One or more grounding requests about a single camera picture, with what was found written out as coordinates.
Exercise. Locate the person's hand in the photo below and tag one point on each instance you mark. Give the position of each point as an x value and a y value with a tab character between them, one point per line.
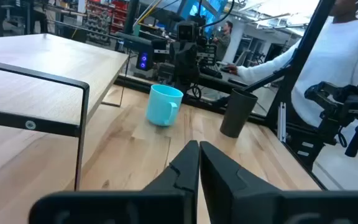
232	69

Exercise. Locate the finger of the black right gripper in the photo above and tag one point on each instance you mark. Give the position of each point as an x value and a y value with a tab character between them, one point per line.
192	65
178	65

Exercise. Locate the wooden shelf black metal frame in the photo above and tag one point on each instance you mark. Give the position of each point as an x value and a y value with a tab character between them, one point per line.
42	62

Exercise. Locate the blue screen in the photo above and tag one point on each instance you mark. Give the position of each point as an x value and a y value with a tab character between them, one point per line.
208	11

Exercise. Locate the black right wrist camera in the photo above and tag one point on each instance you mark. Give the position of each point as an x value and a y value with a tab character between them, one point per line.
186	31

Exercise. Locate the person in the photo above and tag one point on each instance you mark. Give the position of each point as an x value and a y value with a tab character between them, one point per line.
224	42
337	62

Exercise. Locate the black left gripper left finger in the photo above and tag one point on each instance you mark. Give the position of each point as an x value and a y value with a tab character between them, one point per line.
185	171

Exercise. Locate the dark grey tall plastic cup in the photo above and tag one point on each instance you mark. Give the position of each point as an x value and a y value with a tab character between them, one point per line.
236	115

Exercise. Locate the teal plastic mug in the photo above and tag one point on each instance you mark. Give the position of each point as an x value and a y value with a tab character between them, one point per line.
162	105

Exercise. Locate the red storage bin rack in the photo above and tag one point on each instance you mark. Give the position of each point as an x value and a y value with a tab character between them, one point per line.
104	15

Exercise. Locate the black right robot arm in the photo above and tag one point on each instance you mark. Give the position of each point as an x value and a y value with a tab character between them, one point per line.
166	72

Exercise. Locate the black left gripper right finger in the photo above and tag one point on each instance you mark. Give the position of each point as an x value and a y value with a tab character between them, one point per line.
219	186

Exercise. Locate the white upright bracket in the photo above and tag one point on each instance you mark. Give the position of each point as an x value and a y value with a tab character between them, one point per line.
281	121

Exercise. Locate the black computer purple lights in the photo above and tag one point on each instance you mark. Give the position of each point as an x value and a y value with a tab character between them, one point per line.
144	59

